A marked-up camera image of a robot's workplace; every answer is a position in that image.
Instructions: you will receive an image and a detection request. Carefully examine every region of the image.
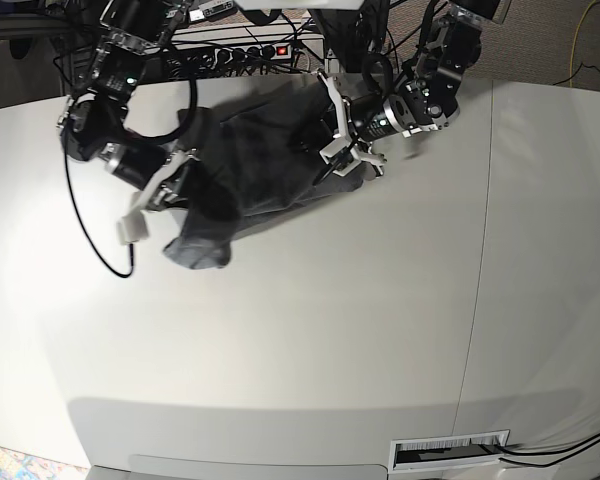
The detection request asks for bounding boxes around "black camera cable image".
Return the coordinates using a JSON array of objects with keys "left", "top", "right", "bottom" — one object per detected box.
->
[
  {"left": 58, "top": 78, "right": 198, "bottom": 279},
  {"left": 312, "top": 146, "right": 352, "bottom": 186}
]

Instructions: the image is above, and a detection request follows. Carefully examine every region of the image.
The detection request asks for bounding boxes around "white cable grommet tray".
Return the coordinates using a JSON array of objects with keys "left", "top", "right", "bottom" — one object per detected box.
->
[{"left": 388, "top": 430, "right": 510, "bottom": 474}]

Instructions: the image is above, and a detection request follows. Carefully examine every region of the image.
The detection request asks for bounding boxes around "yellow cable on carpet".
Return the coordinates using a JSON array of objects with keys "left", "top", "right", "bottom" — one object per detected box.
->
[{"left": 567, "top": 0, "right": 600, "bottom": 86}]

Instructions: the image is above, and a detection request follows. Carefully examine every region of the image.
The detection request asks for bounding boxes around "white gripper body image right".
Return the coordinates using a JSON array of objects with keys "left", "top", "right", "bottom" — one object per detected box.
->
[{"left": 315, "top": 70, "right": 386, "bottom": 177}]

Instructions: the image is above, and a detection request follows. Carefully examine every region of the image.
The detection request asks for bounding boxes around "black camera cable image right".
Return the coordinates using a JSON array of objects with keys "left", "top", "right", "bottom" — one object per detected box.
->
[{"left": 312, "top": 146, "right": 352, "bottom": 186}]

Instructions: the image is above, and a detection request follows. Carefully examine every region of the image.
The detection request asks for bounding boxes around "black power strip red switch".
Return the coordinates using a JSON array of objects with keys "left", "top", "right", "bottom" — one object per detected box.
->
[{"left": 214, "top": 44, "right": 293, "bottom": 65}]

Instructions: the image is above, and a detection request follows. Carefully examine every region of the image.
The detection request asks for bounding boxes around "grey table leg column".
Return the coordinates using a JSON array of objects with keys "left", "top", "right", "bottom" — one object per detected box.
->
[{"left": 310, "top": 9, "right": 341, "bottom": 74}]

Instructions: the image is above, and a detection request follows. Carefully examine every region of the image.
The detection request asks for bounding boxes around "black cable pair on table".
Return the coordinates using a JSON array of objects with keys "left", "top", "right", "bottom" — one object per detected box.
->
[{"left": 497, "top": 425, "right": 600, "bottom": 468}]

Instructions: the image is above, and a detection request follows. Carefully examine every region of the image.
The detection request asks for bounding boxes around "black camera cable image left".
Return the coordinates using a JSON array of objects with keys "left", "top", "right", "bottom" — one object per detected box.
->
[{"left": 58, "top": 78, "right": 198, "bottom": 279}]

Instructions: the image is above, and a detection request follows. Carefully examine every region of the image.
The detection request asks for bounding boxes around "grey T-shirt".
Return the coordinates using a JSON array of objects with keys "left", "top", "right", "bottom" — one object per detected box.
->
[{"left": 163, "top": 87, "right": 366, "bottom": 270}]

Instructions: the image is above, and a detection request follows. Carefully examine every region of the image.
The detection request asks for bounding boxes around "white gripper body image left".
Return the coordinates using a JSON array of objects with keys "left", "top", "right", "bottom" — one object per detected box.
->
[{"left": 116, "top": 149, "right": 199, "bottom": 245}]

